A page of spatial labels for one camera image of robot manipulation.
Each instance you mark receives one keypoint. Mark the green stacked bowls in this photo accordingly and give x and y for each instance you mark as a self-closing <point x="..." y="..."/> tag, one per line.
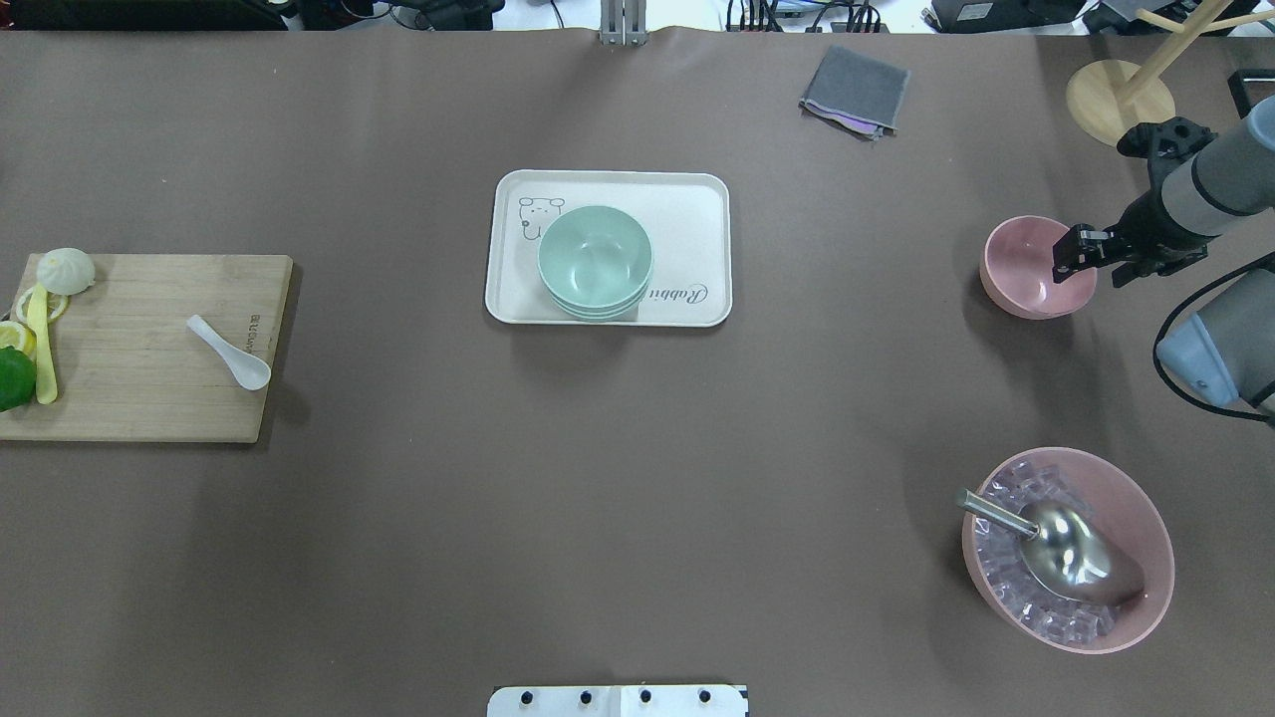
<point x="595" y="262"/>

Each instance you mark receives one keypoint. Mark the white steamed bun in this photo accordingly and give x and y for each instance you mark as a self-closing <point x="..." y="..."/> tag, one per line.
<point x="66" y="271"/>

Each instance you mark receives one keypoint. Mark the cream rectangular serving tray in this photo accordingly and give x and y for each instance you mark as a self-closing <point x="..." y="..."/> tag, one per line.
<point x="686" y="215"/>

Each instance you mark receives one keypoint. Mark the metal ice scoop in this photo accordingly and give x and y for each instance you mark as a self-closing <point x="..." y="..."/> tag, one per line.
<point x="1063" y="552"/>

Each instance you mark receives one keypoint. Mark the small pink bowl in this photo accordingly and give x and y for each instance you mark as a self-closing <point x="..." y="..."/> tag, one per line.
<point x="1016" y="271"/>

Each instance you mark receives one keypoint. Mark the lemon slice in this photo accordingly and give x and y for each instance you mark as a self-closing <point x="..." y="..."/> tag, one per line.
<point x="17" y="335"/>

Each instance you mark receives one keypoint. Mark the wooden mug tree stand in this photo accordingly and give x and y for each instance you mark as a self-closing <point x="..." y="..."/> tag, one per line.
<point x="1109" y="97"/>

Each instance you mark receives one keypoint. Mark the large pink ice bowl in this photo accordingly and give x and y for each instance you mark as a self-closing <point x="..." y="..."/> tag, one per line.
<point x="1111" y="501"/>

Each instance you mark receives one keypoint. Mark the yellow plastic knife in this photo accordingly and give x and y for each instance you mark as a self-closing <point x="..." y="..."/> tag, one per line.
<point x="37" y="313"/>

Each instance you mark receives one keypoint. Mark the grey folded cloth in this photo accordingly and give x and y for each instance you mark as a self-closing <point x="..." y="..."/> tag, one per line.
<point x="857" y="92"/>

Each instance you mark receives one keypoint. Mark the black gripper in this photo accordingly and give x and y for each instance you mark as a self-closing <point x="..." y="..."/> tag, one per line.
<point x="1146" y="221"/>

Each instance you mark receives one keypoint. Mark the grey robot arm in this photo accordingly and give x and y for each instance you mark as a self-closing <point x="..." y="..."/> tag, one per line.
<point x="1213" y="350"/>

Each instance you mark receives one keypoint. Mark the green lime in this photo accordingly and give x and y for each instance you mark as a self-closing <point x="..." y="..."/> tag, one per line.
<point x="18" y="379"/>

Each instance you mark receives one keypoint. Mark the white ceramic spoon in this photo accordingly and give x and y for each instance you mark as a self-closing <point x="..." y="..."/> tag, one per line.
<point x="249" y="371"/>

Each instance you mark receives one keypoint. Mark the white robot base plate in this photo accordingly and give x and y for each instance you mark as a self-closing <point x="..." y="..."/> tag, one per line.
<point x="696" y="699"/>

